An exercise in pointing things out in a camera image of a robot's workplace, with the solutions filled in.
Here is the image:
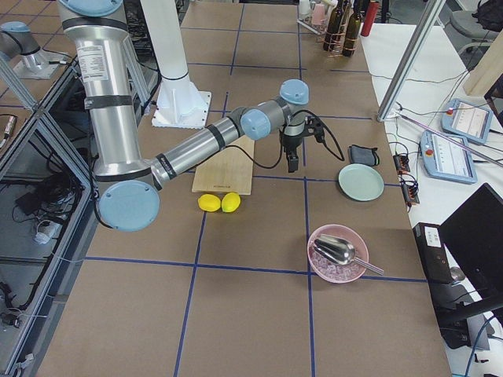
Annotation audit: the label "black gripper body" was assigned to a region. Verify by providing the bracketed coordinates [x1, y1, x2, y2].
[280, 134, 304, 156]

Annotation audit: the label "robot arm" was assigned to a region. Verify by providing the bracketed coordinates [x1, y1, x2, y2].
[1, 21, 41, 61]
[58, 1, 309, 232]

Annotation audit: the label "green plate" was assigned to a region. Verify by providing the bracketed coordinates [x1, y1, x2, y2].
[338, 163, 384, 202]

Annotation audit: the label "dark grey folded cloth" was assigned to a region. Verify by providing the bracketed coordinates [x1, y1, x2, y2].
[348, 145, 380, 167]

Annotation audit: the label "wooden cutting board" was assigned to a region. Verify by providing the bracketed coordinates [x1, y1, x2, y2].
[192, 136, 255, 195]

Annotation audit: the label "upper yellow lemon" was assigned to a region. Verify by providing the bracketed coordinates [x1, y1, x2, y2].
[221, 192, 241, 213]

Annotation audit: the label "yellow lemon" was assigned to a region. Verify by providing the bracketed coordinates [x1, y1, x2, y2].
[221, 192, 241, 213]
[197, 194, 221, 212]

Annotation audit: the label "lower yellow lemon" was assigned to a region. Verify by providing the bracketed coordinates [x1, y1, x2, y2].
[197, 194, 221, 212]

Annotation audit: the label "metal scoop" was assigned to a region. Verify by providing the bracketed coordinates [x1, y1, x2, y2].
[314, 234, 384, 276]

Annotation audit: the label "pink bowl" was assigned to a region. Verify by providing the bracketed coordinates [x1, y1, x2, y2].
[307, 225, 369, 284]

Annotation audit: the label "clear ice cubes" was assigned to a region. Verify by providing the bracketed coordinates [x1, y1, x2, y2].
[311, 251, 365, 281]

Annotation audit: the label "green wine bottle middle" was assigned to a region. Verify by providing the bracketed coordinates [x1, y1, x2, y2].
[323, 0, 343, 51]

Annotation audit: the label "green wine bottle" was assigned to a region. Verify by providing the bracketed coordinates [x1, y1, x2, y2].
[323, 0, 343, 51]
[342, 1, 362, 57]

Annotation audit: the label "pink cup upper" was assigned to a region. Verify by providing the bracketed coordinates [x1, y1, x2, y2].
[311, 3, 325, 26]

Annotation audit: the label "green wine bottle front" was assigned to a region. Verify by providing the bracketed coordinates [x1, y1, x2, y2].
[342, 1, 362, 57]

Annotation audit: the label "teach pendant near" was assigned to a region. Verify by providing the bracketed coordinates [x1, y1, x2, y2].
[420, 130, 477, 184]

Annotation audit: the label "teach pendant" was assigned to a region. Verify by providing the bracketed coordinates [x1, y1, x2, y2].
[441, 98, 493, 145]
[420, 130, 477, 184]

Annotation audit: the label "red bottle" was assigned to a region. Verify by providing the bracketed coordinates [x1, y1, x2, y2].
[360, 0, 380, 37]

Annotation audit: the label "black desktop box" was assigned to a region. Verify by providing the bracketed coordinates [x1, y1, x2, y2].
[413, 222, 478, 349]

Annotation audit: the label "teach pendant far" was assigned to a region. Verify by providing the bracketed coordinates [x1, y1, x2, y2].
[441, 98, 493, 145]

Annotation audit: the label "metal grabber stick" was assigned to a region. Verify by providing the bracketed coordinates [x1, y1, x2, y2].
[398, 112, 502, 166]

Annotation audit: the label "black computer monitor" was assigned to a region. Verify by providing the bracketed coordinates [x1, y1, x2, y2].
[439, 183, 502, 291]

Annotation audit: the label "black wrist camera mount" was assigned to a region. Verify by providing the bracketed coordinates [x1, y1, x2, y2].
[305, 116, 325, 144]

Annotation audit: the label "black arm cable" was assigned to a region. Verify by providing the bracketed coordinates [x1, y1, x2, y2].
[223, 110, 347, 169]

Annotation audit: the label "copper wire bottle rack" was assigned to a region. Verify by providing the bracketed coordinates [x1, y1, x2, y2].
[326, 2, 352, 57]

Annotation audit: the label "white wire cup rack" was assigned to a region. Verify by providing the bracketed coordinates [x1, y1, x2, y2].
[296, 15, 325, 36]

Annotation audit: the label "aluminium frame post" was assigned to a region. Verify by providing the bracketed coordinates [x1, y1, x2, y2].
[376, 0, 446, 122]

